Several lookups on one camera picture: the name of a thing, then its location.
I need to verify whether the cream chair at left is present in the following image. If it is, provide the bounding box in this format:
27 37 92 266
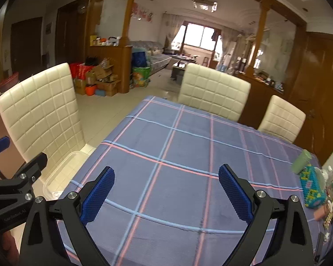
0 62 97 183

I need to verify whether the cream chair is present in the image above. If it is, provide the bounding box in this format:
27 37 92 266
0 62 97 183
258 95 306 143
177 63 251 122

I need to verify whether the beaded tissue box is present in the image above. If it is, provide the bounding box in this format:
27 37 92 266
299 164 327 209

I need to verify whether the green plastic cup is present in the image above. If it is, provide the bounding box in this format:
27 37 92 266
291 150 312 175

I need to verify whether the orange bucket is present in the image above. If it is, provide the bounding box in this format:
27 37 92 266
85 85 97 96

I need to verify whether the cardboard boxes pile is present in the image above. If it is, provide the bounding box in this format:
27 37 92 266
69 57 120 97

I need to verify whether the blue plaid tablecloth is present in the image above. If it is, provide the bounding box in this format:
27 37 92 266
56 95 330 266

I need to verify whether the cream chair right far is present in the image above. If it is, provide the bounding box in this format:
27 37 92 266
258 95 306 143

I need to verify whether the wooden partition counter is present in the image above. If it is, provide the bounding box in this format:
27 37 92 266
87 46 132 94

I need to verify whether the green printed bag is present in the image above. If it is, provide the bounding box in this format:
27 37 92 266
132 67 151 87

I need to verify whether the brown wooden door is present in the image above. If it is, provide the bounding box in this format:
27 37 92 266
289 32 333 165

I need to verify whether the cream chair middle far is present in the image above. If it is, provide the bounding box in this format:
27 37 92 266
177 63 251 122

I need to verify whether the grey sofa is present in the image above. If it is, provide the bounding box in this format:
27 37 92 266
130 40 172 75

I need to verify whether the coffee table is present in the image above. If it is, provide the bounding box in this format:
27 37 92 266
171 61 187 81

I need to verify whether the window with curtains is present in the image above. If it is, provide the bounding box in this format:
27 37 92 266
161 13 240 61

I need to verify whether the ceiling lamp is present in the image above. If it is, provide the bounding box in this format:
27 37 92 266
192 0 218 13

